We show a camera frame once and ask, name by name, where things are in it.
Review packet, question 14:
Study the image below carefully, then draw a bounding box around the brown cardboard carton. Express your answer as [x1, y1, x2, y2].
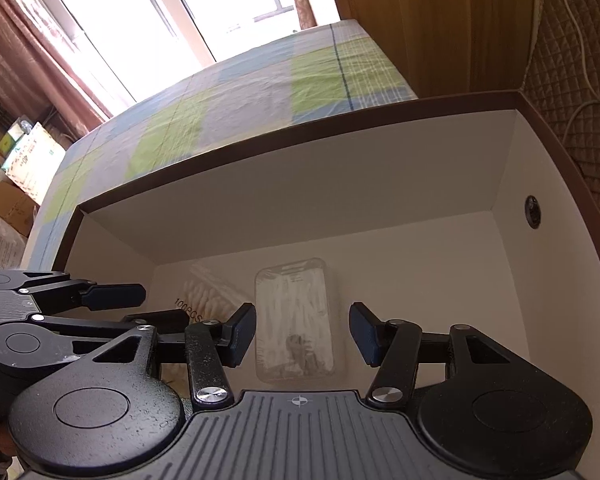
[0, 181, 38, 237]

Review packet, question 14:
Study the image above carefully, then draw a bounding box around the clear box of floss picks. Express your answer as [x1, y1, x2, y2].
[254, 258, 337, 384]

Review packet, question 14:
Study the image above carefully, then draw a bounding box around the pink curtain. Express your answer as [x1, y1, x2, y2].
[0, 0, 112, 138]

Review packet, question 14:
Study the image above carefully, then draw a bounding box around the quilted beige chair cover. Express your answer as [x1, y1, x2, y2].
[522, 0, 600, 211]

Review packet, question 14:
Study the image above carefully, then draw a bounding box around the checkered bed sheet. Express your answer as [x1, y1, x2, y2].
[22, 20, 416, 271]

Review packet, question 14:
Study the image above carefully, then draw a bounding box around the brown cardboard storage box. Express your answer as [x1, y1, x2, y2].
[52, 91, 600, 479]

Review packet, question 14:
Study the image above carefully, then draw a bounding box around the white power cable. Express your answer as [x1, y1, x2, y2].
[561, 0, 600, 151]

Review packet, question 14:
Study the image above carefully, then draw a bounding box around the cotton swab bag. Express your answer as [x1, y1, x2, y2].
[174, 262, 252, 323]

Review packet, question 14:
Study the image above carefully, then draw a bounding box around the clear plastic bag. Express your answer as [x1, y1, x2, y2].
[0, 217, 27, 270]

